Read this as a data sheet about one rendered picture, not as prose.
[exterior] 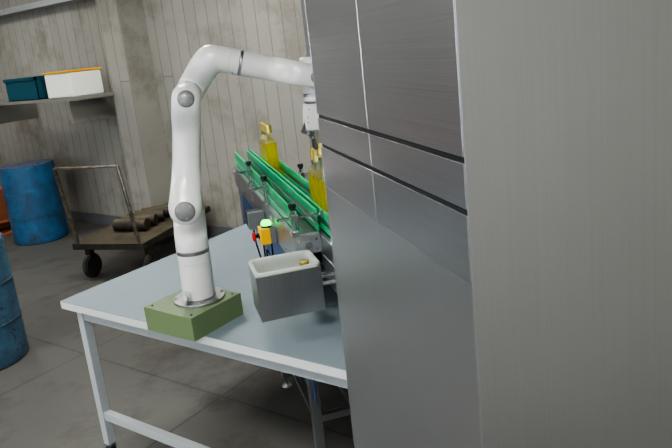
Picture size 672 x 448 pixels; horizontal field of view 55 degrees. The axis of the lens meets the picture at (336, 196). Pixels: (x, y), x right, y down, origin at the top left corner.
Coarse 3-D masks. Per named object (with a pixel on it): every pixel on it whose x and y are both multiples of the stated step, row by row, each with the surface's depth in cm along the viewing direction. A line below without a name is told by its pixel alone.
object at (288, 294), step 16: (288, 272) 216; (304, 272) 217; (320, 272) 219; (256, 288) 216; (272, 288) 215; (288, 288) 217; (304, 288) 218; (320, 288) 220; (336, 288) 224; (256, 304) 225; (272, 304) 216; (288, 304) 218; (304, 304) 219; (320, 304) 221
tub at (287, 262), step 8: (272, 256) 230; (280, 256) 231; (288, 256) 232; (296, 256) 232; (304, 256) 233; (312, 256) 225; (256, 264) 229; (264, 264) 230; (272, 264) 230; (280, 264) 231; (288, 264) 232; (296, 264) 233; (312, 264) 217; (256, 272) 215; (264, 272) 230; (272, 272) 214; (280, 272) 215
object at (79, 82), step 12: (48, 72) 611; (60, 72) 600; (72, 72) 598; (84, 72) 608; (96, 72) 618; (48, 84) 617; (60, 84) 606; (72, 84) 598; (84, 84) 608; (96, 84) 618; (48, 96) 623; (60, 96) 611; (72, 96) 601
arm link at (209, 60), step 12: (204, 48) 224; (216, 48) 224; (228, 48) 226; (192, 60) 225; (204, 60) 223; (216, 60) 224; (228, 60) 224; (192, 72) 227; (204, 72) 226; (216, 72) 227; (228, 72) 228; (204, 84) 232
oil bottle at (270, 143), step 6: (270, 126) 345; (270, 132) 346; (270, 138) 346; (270, 144) 346; (276, 144) 347; (270, 150) 346; (276, 150) 347; (270, 156) 347; (276, 156) 348; (270, 162) 348; (276, 162) 348; (276, 168) 349
